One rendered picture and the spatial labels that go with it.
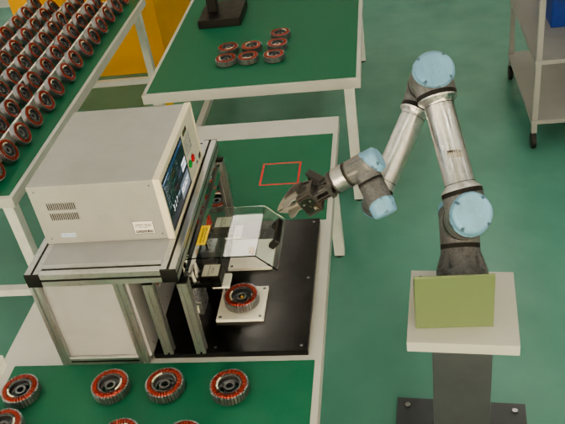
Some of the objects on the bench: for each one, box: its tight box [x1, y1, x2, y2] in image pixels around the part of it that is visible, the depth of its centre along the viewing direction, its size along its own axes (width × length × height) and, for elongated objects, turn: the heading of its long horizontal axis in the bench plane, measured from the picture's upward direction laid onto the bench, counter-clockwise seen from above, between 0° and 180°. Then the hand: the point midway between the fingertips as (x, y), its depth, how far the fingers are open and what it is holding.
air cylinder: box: [195, 288, 209, 315], centre depth 238 cm, size 5×8×6 cm
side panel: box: [29, 284, 152, 365], centre depth 219 cm, size 28×3×32 cm, turn 95°
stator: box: [224, 283, 260, 314], centre depth 235 cm, size 11×11×4 cm
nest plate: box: [216, 286, 269, 322], centre depth 237 cm, size 15×15×1 cm
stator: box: [209, 368, 250, 406], centre depth 211 cm, size 11×11×4 cm
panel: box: [124, 282, 176, 356], centre depth 242 cm, size 1×66×30 cm, turn 5°
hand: (282, 208), depth 228 cm, fingers closed
